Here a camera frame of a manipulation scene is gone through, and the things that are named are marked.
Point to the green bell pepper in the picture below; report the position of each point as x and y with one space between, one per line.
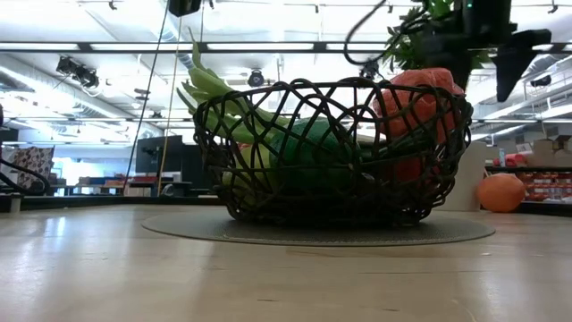
313 152

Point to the green plant in white pot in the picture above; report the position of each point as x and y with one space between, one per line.
469 188

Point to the black cabinet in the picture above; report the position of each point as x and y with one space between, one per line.
192 165

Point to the shelf with red goods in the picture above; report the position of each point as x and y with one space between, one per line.
545 185

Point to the orange fruit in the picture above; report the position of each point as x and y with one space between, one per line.
500 193

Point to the round grey placemat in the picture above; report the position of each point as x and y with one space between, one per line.
187 228

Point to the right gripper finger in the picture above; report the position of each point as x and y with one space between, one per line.
514 58
458 69

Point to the black ceiling spotlight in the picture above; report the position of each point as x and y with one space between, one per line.
540 81
80 73
370 70
255 78

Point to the orange ribbed pumpkin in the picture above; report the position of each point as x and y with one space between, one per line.
415 107

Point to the green white celery bunch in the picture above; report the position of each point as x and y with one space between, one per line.
210 85

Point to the black aluminium table frame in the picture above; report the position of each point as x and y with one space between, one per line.
111 201

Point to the long linear ceiling light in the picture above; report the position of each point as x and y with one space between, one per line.
134 46

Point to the patterned chair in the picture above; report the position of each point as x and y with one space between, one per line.
33 161

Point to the cardboard boxes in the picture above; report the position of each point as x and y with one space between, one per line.
549 152

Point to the black computer monitor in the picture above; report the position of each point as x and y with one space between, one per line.
161 154

